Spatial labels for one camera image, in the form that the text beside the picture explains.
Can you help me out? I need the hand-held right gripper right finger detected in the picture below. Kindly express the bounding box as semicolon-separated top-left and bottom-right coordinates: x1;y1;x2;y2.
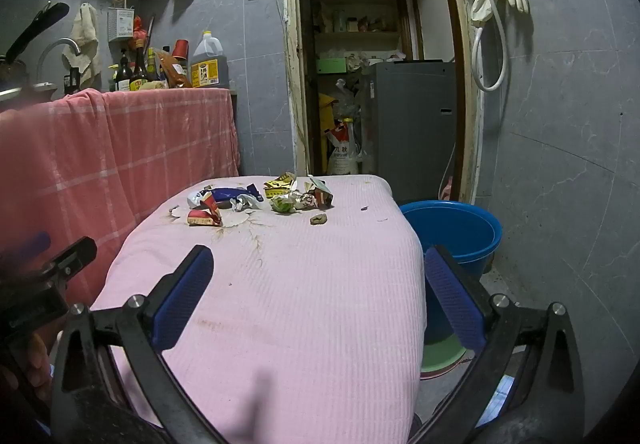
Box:
424;245;586;444

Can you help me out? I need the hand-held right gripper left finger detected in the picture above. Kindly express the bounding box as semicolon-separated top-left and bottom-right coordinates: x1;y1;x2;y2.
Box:
50;244;236;444

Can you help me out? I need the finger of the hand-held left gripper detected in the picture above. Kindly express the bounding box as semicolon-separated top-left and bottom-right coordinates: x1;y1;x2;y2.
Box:
0;231;53;270
41;236;98;282

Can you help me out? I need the blue plastic basin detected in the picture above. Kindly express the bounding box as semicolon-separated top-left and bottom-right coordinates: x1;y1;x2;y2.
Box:
399;200;503;345

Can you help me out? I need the red snack wrapper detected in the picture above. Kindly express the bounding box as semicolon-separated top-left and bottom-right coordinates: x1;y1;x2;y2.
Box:
187;191;223;227

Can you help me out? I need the blue and white wrapper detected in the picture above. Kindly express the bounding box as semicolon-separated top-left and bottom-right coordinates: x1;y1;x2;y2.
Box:
187;185;264;208

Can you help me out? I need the silver wrapper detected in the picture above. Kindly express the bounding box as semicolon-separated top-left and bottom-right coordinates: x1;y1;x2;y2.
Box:
232;194;263;213

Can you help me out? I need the yellow snack wrapper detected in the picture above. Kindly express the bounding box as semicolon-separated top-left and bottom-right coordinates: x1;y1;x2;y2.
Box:
264;172;297;198

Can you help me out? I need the white and red wrapper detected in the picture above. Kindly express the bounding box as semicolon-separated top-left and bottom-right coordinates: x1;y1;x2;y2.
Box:
299;175;334;210

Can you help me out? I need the person's left hand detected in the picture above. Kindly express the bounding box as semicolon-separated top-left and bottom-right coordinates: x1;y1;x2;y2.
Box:
17;331;55;405

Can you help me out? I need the green plastic basin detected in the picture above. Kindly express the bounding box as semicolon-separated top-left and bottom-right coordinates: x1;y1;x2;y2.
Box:
420;334;468;375

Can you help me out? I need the pink floral blanket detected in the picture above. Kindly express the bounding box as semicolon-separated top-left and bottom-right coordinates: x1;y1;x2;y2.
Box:
92;174;428;444

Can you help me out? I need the pink plaid cloth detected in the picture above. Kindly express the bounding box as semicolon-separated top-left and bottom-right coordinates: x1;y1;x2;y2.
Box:
0;86;241;305

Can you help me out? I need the white and red rice bag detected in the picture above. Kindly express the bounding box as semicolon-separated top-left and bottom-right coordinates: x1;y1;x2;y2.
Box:
324;119;362;176

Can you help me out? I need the short dark sauce bottle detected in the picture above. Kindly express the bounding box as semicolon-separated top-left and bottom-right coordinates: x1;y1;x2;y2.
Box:
114;49;132;92

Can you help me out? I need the tall dark sauce bottle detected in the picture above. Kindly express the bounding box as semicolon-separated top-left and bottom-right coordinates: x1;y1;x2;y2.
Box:
131;39;150;92

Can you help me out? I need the metal faucet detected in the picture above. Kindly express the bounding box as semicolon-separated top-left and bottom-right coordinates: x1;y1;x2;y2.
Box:
36;38;83;85

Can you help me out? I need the yellow-capped sauce bottle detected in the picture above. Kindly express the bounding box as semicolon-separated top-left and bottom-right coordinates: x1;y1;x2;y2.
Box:
145;46;161;82

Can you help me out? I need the yellow bag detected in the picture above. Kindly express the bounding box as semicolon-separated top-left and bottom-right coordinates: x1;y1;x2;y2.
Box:
319;93;336;175

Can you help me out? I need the orange sauce pouch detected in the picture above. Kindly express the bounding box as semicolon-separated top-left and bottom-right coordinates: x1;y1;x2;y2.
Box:
156;49;193;89

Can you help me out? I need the black pan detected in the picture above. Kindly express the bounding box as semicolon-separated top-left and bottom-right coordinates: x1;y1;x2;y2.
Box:
0;1;71;95

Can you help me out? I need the beige hanging towel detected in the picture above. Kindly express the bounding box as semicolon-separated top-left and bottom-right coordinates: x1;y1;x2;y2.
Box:
62;3;102;90

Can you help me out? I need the clear plastic bag pile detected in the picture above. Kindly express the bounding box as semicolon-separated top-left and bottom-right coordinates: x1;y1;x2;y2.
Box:
334;79;366;125

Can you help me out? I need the large cooking oil jug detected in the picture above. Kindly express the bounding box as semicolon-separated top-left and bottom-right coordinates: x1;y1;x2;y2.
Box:
190;30;231;90

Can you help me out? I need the white cutlery holder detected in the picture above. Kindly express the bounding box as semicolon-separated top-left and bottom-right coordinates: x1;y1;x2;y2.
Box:
107;6;136;43

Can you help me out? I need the white hose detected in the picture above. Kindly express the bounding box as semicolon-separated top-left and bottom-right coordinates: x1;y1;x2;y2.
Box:
471;0;508;92

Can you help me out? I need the wooden door frame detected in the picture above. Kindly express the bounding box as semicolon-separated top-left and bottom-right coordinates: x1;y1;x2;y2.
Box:
280;0;481;205

